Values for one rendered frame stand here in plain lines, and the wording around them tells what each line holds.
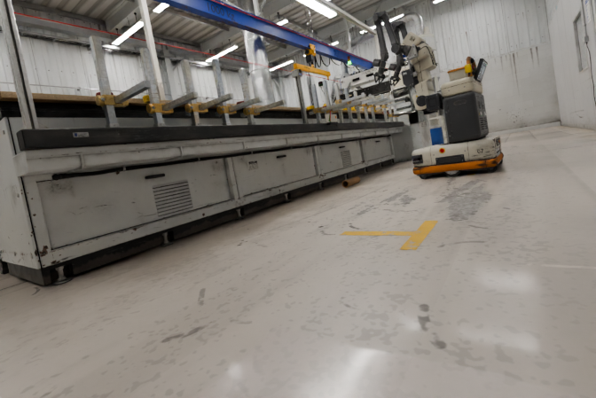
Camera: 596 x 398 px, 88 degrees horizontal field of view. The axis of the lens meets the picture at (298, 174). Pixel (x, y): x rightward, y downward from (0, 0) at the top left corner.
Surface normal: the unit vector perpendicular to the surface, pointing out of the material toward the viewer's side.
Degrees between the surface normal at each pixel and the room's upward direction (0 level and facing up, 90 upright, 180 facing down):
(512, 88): 90
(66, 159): 90
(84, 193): 90
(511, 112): 90
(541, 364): 0
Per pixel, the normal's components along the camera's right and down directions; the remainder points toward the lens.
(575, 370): -0.18, -0.98
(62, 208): 0.80, -0.11
